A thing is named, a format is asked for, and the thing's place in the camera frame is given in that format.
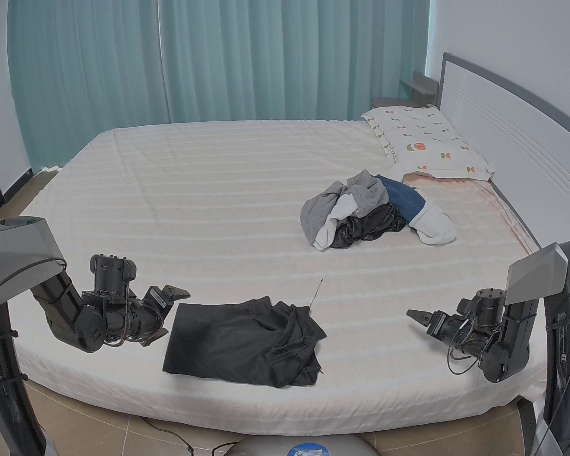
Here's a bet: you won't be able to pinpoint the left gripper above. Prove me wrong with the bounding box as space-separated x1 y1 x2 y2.
125 283 191 340

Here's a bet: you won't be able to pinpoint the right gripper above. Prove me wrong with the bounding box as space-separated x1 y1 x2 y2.
406 308 464 350

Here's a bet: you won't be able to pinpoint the black shorts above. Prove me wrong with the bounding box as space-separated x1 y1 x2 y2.
161 278 327 389

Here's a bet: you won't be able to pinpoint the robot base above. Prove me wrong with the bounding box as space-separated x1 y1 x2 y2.
224 434 380 456

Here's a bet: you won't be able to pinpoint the pile of clothes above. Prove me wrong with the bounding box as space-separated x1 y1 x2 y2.
299 170 458 251

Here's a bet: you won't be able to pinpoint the bed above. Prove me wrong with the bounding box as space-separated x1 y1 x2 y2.
9 53 570 438

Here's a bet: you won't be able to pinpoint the white printed pillow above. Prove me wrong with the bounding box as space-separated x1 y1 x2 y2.
362 105 496 181

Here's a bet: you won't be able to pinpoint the dark brown bedside table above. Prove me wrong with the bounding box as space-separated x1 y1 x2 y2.
372 70 440 109

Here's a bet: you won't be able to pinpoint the blue-green curtain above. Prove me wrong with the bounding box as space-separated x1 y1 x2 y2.
7 0 172 172
158 0 432 123

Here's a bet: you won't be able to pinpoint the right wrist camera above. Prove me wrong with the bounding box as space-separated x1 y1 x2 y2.
456 299 477 324

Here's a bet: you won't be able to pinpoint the black cable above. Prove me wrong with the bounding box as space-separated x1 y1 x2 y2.
144 415 238 456

